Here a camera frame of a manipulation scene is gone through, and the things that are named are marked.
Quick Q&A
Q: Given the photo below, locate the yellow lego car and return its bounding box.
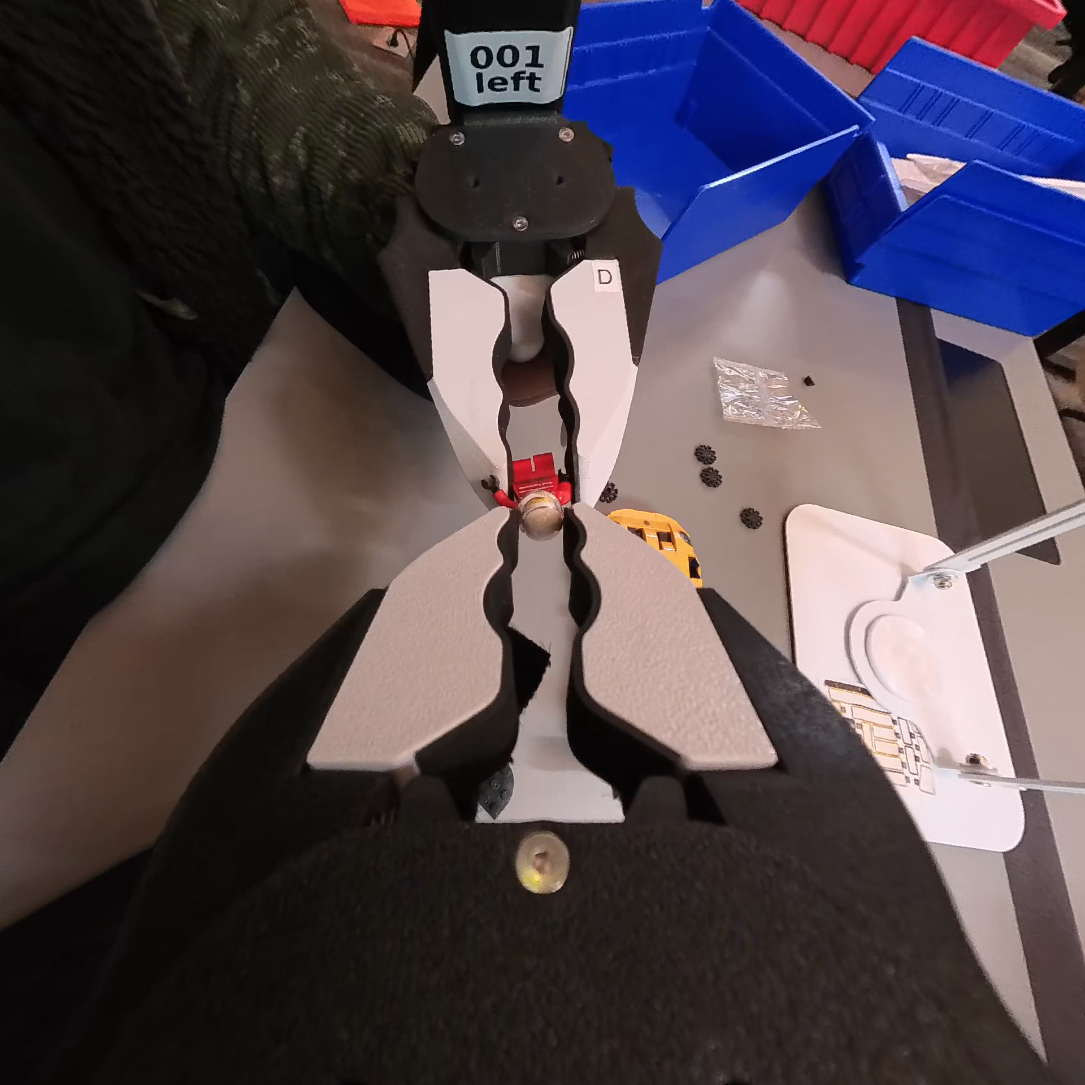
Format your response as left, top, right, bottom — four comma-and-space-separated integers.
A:
609, 509, 706, 590

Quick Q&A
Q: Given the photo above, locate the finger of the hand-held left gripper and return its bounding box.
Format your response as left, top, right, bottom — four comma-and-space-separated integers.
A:
426, 267, 514, 510
542, 258, 644, 510

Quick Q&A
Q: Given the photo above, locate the clear plastic bag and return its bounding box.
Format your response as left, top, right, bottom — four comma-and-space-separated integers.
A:
712, 356, 822, 431

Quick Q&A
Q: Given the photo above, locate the lego sticker sheet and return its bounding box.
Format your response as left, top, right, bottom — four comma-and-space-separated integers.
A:
822, 678, 942, 798

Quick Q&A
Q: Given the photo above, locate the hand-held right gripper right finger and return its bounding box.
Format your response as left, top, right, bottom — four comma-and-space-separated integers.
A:
561, 504, 781, 774

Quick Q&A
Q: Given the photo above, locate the red plastic storage bin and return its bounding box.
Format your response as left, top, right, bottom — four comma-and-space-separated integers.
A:
737, 0, 1067, 76

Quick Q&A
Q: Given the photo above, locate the white desk stand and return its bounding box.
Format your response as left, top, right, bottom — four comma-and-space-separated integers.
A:
785, 498, 1085, 853

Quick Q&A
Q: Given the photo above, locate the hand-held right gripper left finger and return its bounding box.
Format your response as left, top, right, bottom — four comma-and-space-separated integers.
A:
305, 509, 552, 776

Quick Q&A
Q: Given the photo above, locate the person's left forearm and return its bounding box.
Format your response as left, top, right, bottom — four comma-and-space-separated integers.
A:
153, 0, 439, 289

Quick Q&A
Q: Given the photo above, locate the red lego minifigure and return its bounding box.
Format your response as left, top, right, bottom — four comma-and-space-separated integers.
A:
481, 453, 573, 511

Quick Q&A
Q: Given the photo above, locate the person's left hand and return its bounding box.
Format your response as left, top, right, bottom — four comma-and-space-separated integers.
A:
506, 358, 556, 406

